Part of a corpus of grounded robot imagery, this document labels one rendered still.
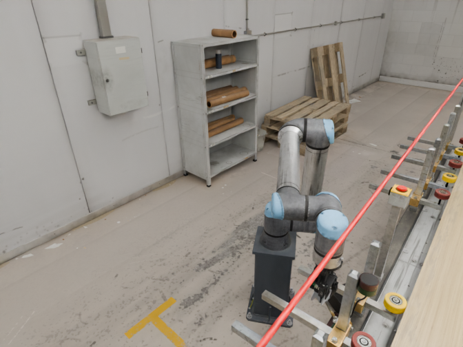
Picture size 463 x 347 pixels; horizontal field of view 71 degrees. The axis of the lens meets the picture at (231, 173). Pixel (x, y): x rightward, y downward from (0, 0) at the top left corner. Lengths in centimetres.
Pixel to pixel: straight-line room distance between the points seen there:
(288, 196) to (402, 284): 106
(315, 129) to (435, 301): 85
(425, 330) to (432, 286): 24
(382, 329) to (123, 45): 267
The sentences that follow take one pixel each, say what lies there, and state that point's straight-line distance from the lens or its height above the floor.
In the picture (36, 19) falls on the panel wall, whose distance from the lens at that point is 303.
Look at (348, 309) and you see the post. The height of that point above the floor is 99.
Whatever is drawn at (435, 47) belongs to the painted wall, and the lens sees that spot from 883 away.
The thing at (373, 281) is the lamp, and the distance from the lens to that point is 121.
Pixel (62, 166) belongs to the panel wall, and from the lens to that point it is 325.
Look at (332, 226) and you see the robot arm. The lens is 101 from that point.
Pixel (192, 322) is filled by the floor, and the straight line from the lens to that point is 248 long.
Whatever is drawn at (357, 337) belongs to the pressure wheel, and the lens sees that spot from 136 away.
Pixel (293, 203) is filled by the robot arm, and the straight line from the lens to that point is 111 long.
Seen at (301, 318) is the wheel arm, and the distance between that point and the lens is 142.
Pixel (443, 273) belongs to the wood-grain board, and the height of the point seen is 90.
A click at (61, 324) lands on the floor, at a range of 273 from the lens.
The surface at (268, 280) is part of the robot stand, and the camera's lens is 220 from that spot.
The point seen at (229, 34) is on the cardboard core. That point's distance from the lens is 372.
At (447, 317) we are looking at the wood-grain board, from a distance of 155.
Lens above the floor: 197
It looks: 29 degrees down
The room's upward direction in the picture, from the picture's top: 1 degrees counter-clockwise
